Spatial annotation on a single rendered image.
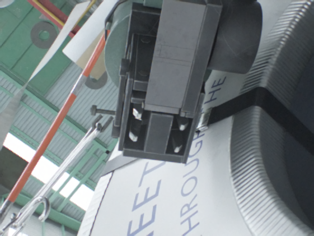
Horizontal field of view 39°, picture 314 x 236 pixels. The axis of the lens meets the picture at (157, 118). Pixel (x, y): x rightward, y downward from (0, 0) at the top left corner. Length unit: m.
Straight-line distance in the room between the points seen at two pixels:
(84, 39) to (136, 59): 4.59
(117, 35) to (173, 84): 0.17
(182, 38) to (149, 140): 0.13
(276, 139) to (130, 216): 0.21
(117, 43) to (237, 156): 0.22
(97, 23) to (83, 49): 0.32
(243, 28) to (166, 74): 0.08
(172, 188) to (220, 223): 0.12
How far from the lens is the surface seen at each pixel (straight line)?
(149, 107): 0.46
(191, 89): 0.44
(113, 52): 0.59
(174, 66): 0.43
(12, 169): 1.50
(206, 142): 0.56
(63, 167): 0.56
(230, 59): 0.44
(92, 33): 5.07
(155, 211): 0.55
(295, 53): 0.61
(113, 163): 0.75
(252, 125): 0.50
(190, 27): 0.41
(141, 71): 0.47
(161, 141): 0.48
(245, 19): 0.44
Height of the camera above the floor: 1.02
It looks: 2 degrees up
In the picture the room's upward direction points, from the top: 140 degrees counter-clockwise
